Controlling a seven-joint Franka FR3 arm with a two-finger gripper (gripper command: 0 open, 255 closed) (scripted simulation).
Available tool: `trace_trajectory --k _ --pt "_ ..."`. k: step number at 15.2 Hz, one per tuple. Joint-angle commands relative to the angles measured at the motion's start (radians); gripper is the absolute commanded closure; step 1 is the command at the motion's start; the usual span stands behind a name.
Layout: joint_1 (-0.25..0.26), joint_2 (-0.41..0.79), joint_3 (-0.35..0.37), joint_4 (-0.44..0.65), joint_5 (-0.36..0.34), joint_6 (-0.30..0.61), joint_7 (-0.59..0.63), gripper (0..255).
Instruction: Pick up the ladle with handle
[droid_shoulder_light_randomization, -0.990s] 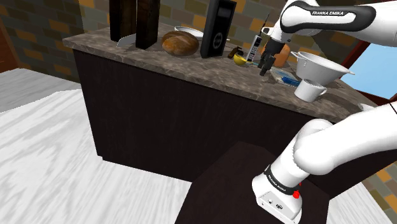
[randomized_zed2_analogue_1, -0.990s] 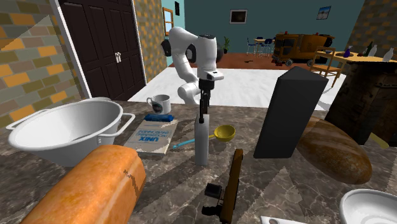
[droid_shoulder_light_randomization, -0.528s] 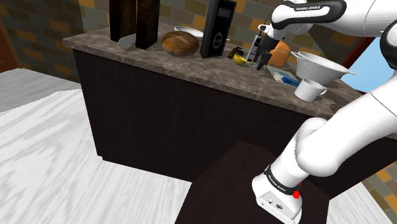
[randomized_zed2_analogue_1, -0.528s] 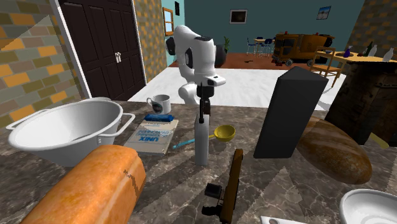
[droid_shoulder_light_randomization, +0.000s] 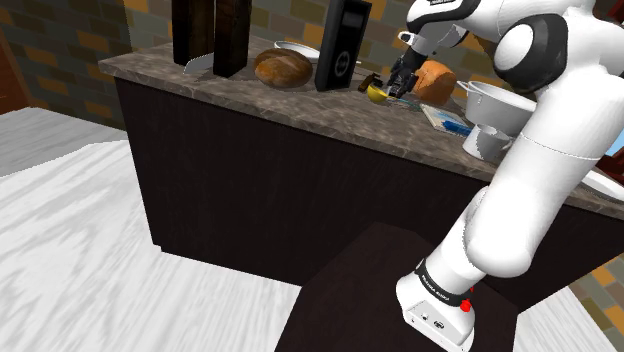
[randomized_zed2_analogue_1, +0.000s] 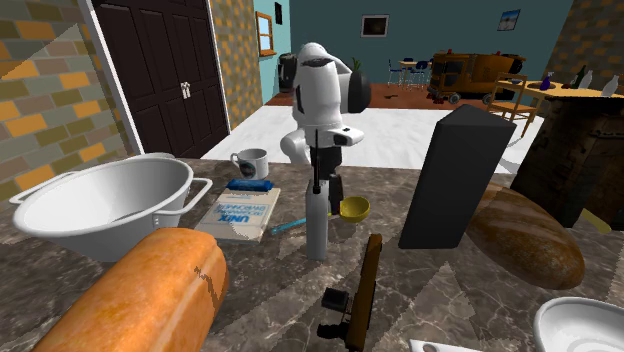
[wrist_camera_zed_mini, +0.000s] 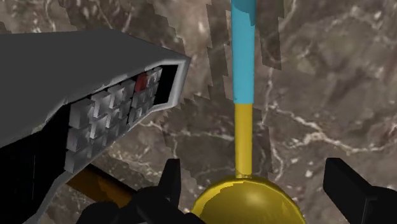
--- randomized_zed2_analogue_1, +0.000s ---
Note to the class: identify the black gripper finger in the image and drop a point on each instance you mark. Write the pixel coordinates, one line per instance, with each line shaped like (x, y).
(336, 194)

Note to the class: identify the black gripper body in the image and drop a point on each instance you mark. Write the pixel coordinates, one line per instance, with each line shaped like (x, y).
(329, 158)

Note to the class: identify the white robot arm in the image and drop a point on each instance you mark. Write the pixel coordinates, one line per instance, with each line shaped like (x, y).
(317, 92)

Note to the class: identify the grey bottle with black rod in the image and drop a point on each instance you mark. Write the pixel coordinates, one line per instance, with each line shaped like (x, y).
(317, 224)

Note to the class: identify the white mug with dark print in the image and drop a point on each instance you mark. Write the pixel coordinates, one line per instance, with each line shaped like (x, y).
(253, 163)

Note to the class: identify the blue flat bar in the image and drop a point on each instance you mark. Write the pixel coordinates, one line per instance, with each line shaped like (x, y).
(249, 184)

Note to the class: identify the black bin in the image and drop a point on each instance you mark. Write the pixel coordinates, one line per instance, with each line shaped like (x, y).
(286, 73)

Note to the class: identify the white and blue book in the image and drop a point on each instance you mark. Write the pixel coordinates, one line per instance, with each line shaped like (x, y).
(241, 214)

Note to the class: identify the green potted plant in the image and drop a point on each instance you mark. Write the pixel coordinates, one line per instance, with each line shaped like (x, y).
(357, 63)

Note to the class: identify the brown and black long tool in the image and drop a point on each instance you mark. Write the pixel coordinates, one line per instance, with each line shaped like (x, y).
(365, 292)

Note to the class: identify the small table with blue chairs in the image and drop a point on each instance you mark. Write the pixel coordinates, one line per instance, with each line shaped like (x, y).
(408, 70)

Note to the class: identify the black upright block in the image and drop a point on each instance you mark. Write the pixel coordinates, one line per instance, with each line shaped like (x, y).
(456, 180)

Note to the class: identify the wooden framed window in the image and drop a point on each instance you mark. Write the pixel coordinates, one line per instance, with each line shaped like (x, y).
(265, 34)

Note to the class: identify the white flat object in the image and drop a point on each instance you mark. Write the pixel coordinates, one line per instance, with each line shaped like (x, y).
(438, 346)

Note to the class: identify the dark brown double door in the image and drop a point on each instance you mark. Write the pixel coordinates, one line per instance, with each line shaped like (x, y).
(161, 73)

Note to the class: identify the wooden chair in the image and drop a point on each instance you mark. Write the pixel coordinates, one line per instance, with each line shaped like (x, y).
(512, 105)

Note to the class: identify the brown oval bread loaf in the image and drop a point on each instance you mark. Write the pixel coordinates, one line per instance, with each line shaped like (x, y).
(524, 239)

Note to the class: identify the orange bread loaf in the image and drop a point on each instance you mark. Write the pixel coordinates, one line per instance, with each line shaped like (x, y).
(141, 297)

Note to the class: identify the dark counter with yellow top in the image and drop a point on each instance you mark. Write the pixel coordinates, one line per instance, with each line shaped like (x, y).
(575, 156)

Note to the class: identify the yellow curved object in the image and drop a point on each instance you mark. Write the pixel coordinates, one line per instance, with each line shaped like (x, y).
(596, 222)

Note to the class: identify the white bowl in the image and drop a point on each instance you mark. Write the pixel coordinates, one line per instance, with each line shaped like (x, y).
(580, 326)

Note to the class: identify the dark picture with white frame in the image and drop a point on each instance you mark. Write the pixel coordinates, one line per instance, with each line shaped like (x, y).
(375, 26)

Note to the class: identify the black wall panel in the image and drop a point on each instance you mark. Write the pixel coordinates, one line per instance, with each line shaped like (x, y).
(278, 13)

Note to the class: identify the blue wall picture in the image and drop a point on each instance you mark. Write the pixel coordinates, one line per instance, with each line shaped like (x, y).
(508, 20)

